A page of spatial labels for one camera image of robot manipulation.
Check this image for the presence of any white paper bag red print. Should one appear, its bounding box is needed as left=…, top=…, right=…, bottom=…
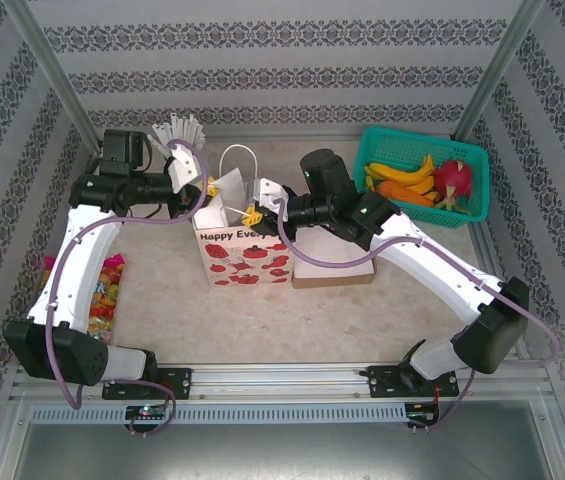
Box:
left=191, top=144, right=293, bottom=289

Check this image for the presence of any yellow toy banana bunch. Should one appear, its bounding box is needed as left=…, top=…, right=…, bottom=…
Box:
left=363, top=153, right=438, bottom=199

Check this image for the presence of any orange toy carrot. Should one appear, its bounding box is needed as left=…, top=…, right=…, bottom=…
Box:
left=375, top=179, right=436, bottom=207

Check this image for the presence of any teal plastic basket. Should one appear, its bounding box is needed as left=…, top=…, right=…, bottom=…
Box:
left=350, top=125, right=491, bottom=230

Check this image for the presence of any colourful fruit candy bag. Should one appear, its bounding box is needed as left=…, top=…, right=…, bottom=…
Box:
left=36, top=252, right=128, bottom=347

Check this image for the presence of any pink toy dragon fruit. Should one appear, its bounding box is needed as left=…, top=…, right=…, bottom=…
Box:
left=431, top=158, right=476, bottom=217

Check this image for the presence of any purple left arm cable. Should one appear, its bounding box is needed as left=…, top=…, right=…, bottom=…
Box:
left=46, top=139, right=211, bottom=439

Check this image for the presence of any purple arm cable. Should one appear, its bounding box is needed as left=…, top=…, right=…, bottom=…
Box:
left=46, top=139, right=211, bottom=439
left=271, top=197, right=561, bottom=436

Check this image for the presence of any aluminium table edge rail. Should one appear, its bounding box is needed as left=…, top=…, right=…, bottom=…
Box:
left=96, top=130, right=458, bottom=145

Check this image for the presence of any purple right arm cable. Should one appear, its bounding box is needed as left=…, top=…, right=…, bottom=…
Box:
left=271, top=197, right=561, bottom=436

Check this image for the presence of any aluminium frame post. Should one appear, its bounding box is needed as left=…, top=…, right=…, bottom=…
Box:
left=1, top=0, right=104, bottom=151
left=451, top=0, right=548, bottom=144

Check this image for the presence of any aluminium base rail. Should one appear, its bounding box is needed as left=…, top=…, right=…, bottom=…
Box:
left=9, top=363, right=558, bottom=401

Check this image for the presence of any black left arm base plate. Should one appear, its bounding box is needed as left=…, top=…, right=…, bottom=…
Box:
left=101, top=367, right=193, bottom=401

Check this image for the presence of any grey slotted cable duct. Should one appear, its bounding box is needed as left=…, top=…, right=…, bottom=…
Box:
left=29, top=403, right=408, bottom=426

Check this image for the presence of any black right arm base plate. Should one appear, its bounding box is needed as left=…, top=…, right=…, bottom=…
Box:
left=365, top=364, right=461, bottom=400

